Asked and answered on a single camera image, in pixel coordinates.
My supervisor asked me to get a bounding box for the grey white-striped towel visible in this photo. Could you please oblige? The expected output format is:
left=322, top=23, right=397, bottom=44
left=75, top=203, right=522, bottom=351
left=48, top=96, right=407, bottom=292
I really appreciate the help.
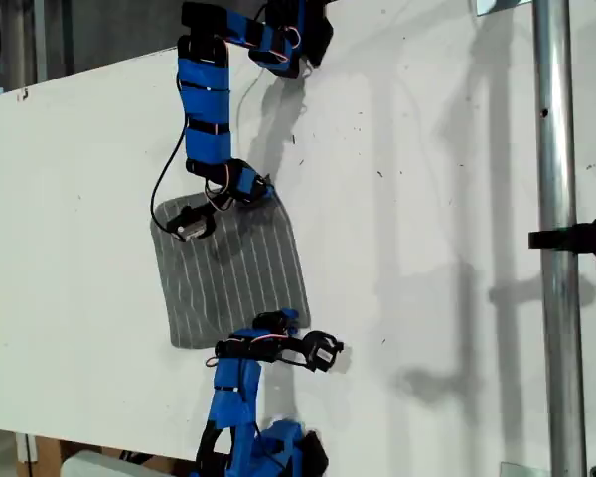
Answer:
left=148, top=191, right=312, bottom=349

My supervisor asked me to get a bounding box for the white box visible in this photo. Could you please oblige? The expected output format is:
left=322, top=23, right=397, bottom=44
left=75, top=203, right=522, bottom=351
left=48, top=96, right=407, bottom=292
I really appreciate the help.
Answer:
left=61, top=450, right=150, bottom=477

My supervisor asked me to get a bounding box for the tan wooden board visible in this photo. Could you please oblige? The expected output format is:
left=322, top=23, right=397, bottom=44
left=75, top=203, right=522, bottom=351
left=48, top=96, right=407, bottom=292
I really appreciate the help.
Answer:
left=29, top=437, right=64, bottom=477

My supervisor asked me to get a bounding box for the black clamp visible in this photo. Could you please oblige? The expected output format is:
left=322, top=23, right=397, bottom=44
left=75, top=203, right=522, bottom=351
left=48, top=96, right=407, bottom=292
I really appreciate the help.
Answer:
left=527, top=211, right=596, bottom=264

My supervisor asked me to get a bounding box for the black camera stalk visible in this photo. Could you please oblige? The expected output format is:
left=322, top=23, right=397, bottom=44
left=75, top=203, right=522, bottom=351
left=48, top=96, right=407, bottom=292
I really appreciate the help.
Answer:
left=206, top=195, right=235, bottom=220
left=273, top=336, right=310, bottom=367

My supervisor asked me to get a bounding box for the black camera cable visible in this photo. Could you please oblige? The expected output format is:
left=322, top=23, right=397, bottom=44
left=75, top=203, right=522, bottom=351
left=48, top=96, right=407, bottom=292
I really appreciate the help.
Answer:
left=149, top=113, right=190, bottom=236

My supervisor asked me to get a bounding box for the steel post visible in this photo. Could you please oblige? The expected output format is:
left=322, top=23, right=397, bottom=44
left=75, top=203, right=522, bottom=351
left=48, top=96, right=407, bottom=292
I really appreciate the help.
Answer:
left=530, top=0, right=588, bottom=477

